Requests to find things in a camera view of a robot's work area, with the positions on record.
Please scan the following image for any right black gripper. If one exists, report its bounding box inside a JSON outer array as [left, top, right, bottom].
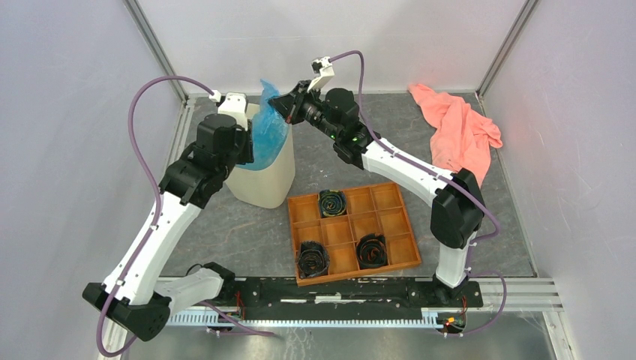
[[268, 80, 340, 142]]

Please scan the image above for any blue plastic trash bag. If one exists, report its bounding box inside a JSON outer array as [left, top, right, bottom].
[[240, 79, 289, 171]]

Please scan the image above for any pink cloth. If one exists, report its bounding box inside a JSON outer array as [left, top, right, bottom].
[[408, 84, 503, 185]]

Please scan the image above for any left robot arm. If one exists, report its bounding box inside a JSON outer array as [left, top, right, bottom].
[[82, 114, 254, 341]]

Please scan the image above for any black bag roll top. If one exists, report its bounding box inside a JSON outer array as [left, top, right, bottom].
[[318, 189, 347, 218]]

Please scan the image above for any white slotted cable duct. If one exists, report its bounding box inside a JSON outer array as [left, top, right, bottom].
[[166, 307, 443, 330]]

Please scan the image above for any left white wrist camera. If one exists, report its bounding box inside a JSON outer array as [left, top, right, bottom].
[[208, 90, 248, 130]]

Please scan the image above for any black bag roll right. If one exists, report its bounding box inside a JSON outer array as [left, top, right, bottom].
[[355, 233, 389, 269]]

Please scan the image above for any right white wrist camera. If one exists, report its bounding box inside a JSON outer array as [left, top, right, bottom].
[[307, 56, 335, 92]]

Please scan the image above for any orange compartment tray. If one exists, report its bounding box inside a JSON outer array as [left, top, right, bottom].
[[287, 182, 422, 287]]

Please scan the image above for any beige trash bin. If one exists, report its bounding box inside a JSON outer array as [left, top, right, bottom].
[[225, 102, 296, 209]]

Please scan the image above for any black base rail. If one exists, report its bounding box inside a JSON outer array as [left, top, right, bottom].
[[211, 277, 484, 321]]

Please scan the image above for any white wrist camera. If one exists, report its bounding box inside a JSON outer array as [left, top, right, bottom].
[[307, 56, 335, 92], [208, 90, 248, 130]]

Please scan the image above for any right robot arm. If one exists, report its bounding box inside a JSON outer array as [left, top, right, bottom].
[[268, 80, 485, 306]]

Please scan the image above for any black bag roll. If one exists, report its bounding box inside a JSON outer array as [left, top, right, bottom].
[[318, 189, 347, 218], [295, 241, 330, 279], [355, 233, 389, 269]]

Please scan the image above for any black bag roll left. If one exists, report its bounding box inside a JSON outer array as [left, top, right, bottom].
[[295, 241, 330, 279]]

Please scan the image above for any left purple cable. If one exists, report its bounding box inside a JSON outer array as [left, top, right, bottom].
[[95, 75, 279, 359]]

